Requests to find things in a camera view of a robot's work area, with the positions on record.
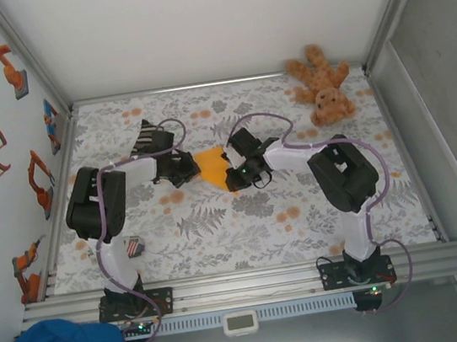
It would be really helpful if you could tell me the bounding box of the flag print sock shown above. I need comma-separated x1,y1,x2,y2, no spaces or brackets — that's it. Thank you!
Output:
121,232,148,261

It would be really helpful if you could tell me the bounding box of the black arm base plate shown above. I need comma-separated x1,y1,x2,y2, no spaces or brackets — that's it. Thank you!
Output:
317,253,397,293
95,286,177,324

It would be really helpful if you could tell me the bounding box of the white timer display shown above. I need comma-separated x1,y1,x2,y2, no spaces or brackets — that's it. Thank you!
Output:
220,307,261,338

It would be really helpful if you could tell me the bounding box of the white slotted cable duct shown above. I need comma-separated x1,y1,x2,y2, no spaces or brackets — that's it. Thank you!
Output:
153,292,358,336

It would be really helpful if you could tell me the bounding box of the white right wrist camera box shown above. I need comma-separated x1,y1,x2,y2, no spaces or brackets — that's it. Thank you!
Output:
221,143,239,169

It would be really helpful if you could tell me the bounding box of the controller board with green light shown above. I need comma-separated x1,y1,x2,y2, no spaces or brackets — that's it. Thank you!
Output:
352,283,392,314
121,317,159,339

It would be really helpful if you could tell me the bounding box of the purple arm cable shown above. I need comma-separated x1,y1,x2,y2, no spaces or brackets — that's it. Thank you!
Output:
227,94,423,332
80,116,218,342

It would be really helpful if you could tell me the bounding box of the aluminium frame post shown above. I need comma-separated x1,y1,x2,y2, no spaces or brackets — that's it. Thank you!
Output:
352,0,452,75
0,0,76,124

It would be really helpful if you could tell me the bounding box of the brown teddy bear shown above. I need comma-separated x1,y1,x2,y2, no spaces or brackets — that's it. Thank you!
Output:
282,39,359,131

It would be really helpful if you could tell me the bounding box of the floral fern print tablecloth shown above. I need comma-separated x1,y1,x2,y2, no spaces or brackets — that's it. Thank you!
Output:
28,57,440,297

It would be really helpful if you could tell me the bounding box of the orange cloth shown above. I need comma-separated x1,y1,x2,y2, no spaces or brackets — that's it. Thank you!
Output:
191,143,242,202

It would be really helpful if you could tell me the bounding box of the wide aluminium frame rail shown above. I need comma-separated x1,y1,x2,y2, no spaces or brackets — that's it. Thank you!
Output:
19,237,457,337

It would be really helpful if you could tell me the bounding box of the black white striped sock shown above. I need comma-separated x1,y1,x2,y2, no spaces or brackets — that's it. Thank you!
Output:
126,115,169,158

